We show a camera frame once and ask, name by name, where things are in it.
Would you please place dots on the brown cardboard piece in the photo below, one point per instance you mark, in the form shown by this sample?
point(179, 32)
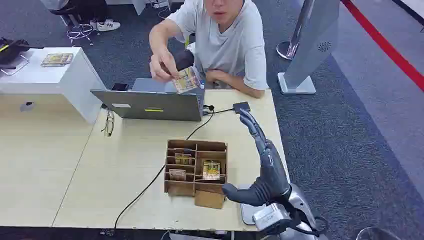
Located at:
point(209, 199)

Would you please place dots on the chrome chair base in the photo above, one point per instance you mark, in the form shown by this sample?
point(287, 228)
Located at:
point(79, 33)

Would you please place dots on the chrome stanchion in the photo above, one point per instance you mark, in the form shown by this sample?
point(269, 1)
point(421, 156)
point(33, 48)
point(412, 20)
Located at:
point(286, 50)

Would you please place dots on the eyeglasses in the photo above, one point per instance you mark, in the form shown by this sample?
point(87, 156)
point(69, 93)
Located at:
point(108, 126)

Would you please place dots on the green yellow printed card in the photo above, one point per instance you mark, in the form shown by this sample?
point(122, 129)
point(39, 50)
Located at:
point(211, 170)

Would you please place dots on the seated person's legs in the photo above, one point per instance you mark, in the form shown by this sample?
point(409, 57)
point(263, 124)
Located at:
point(82, 10)

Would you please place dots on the small grey object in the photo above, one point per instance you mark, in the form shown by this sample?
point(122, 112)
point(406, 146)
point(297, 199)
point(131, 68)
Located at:
point(27, 106)

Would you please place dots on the pale brown printed card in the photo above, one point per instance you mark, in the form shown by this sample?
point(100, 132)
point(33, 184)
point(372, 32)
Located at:
point(177, 175)

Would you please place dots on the person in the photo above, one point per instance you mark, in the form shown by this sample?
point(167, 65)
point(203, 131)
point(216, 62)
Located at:
point(232, 46)

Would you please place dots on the white flat pad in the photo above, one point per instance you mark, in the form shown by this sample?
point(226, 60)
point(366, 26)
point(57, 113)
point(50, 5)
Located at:
point(247, 213)

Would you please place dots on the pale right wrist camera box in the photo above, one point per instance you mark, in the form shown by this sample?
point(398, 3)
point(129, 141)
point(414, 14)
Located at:
point(270, 217)

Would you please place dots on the stack of printed cards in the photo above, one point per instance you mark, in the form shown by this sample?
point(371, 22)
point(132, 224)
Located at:
point(57, 59)

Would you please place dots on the white shoes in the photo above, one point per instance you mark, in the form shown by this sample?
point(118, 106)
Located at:
point(107, 25)

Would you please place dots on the grey laptop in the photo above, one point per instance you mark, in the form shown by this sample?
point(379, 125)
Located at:
point(155, 104)

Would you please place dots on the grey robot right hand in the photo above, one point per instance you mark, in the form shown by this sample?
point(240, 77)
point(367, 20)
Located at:
point(271, 172)

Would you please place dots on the wooden card box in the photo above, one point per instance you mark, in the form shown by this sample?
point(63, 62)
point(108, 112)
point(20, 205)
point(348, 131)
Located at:
point(180, 188)

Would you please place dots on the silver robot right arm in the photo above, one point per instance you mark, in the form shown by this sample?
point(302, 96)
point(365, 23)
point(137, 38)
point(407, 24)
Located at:
point(302, 201)

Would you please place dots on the person's right hand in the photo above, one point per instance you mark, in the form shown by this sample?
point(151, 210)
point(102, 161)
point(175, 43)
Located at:
point(162, 66)

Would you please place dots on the white kiosk stand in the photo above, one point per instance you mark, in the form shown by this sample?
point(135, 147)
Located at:
point(311, 46)

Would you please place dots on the white cabinet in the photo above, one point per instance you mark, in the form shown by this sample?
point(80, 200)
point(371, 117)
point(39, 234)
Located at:
point(49, 79)

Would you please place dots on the person's left hand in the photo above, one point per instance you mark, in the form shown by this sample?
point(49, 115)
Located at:
point(215, 75)

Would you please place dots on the chrome stanchion base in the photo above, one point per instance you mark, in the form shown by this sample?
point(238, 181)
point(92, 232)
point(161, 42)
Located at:
point(377, 234)

